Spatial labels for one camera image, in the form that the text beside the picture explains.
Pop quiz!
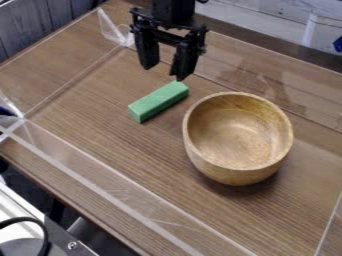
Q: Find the blue object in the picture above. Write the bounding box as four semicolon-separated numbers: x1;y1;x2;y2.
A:
333;36;342;53

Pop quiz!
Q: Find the clear acrylic front barrier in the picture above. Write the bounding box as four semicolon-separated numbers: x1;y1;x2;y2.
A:
0;95;258;256

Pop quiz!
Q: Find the grey metal bracket with screw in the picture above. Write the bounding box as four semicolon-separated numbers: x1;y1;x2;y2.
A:
44;217;99;256

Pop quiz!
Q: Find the clear acrylic corner bracket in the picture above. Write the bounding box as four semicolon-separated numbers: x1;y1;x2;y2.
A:
98;8;134;47

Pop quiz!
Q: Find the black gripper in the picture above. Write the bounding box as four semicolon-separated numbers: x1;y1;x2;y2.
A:
130;0;208;81

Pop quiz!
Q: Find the green rectangular block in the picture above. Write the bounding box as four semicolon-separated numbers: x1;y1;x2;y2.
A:
128;81;190;123

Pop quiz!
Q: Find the white container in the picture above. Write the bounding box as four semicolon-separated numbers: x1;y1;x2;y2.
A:
302;10;342;56

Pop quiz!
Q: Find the brown wooden bowl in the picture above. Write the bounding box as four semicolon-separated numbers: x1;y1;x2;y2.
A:
182;92;294;186

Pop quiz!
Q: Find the black cable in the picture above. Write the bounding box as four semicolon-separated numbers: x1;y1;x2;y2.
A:
0;216;51;256

